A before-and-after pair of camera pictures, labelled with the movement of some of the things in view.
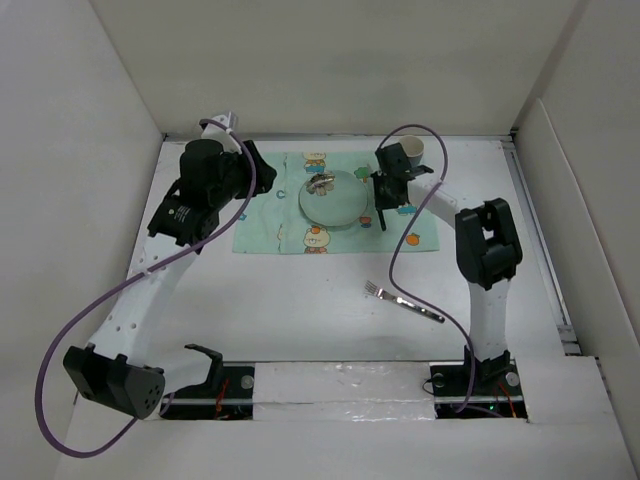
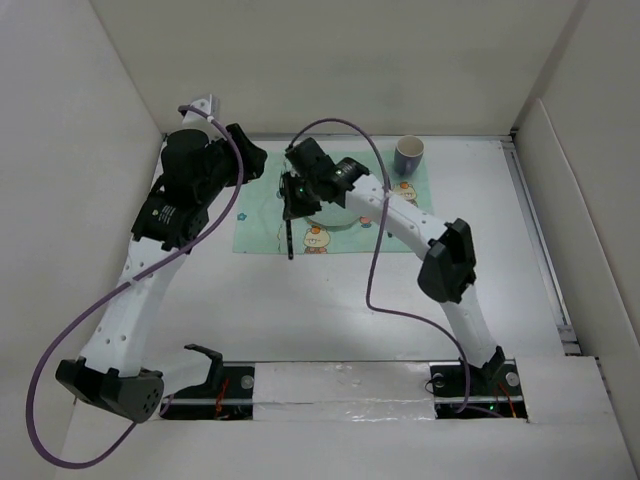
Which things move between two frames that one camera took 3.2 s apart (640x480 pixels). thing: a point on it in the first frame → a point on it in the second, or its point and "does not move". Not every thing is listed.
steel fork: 371,289 → 289,240
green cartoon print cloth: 276,223 does not move
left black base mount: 227,394 does not move
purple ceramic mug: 414,149 does not move
